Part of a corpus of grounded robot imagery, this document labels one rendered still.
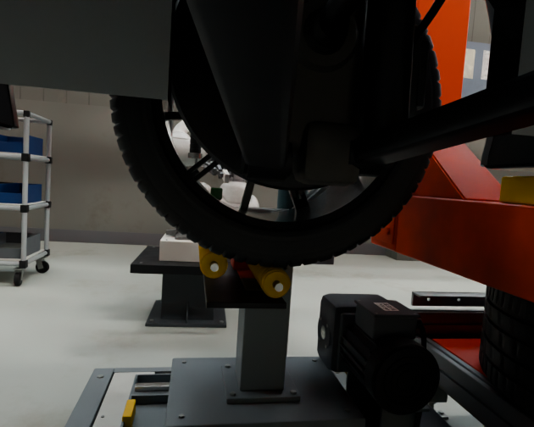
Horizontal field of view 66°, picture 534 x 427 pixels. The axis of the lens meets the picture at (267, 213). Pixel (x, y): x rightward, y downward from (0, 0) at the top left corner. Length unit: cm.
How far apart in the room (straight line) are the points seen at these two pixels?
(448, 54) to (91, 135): 351
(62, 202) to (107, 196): 41
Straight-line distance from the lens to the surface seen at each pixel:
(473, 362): 123
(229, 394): 96
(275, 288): 80
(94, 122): 428
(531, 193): 84
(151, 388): 112
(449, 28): 132
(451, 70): 129
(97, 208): 426
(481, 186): 105
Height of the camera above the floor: 69
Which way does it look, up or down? 4 degrees down
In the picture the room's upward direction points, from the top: 4 degrees clockwise
